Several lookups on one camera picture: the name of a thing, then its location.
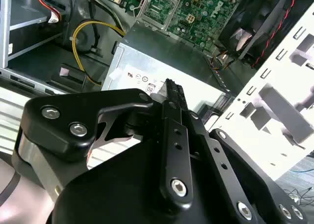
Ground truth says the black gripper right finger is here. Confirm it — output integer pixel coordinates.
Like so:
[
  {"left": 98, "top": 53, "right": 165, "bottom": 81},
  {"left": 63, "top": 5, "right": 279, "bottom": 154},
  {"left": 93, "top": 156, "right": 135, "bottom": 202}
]
[{"left": 175, "top": 83, "right": 309, "bottom": 224}]

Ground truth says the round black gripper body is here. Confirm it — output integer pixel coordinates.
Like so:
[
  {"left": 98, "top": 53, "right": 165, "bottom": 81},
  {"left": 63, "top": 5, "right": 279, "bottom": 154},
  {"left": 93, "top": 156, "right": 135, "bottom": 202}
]
[{"left": 51, "top": 135, "right": 283, "bottom": 224}]

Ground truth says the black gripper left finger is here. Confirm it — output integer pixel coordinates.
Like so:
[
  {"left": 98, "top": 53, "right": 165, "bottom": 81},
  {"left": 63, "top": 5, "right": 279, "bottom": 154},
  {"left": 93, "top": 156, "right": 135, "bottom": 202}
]
[{"left": 12, "top": 78, "right": 195, "bottom": 211}]

